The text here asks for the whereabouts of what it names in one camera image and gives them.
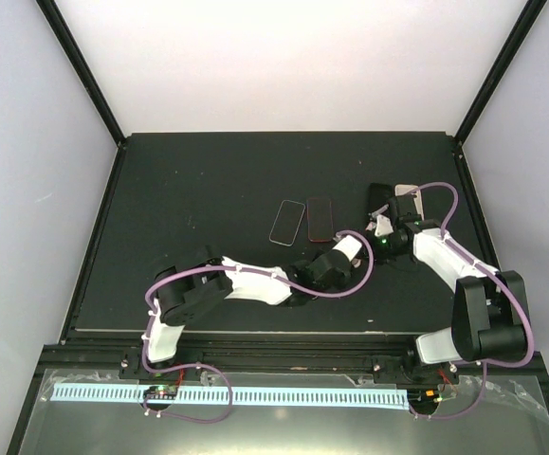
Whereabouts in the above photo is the phone with red edge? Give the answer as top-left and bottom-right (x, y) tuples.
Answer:
(306, 197), (334, 243)

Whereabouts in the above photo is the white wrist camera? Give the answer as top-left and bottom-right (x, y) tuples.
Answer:
(334, 235), (363, 263)
(366, 213), (393, 238)

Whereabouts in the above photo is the black frame post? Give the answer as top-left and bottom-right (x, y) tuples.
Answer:
(36, 0), (126, 147)
(454, 0), (547, 145)

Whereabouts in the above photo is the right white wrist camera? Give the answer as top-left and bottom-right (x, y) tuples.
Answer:
(366, 213), (393, 238)

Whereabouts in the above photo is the right black frame post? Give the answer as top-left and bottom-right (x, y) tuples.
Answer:
(454, 0), (547, 145)

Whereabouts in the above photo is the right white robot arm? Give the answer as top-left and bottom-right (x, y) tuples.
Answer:
(368, 195), (534, 382)

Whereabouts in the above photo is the controller board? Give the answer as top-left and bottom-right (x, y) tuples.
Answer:
(407, 389), (447, 405)
(143, 385), (178, 402)

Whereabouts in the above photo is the black phone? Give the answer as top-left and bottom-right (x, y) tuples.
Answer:
(268, 200), (305, 246)

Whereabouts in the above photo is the right controller board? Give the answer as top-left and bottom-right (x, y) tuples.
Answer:
(407, 389), (447, 405)

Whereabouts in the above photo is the left controller board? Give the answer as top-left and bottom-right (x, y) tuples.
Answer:
(143, 385), (178, 402)

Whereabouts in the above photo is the white slotted cable duct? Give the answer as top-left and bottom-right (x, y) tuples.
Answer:
(50, 383), (410, 410)

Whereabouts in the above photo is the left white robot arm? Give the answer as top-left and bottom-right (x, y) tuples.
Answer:
(140, 230), (375, 378)

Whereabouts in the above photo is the left black frame post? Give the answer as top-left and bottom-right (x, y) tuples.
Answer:
(36, 0), (126, 147)

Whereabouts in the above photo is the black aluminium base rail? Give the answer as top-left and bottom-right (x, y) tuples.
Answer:
(41, 330), (545, 386)

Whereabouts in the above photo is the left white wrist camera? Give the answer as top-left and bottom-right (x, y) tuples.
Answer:
(334, 235), (363, 263)

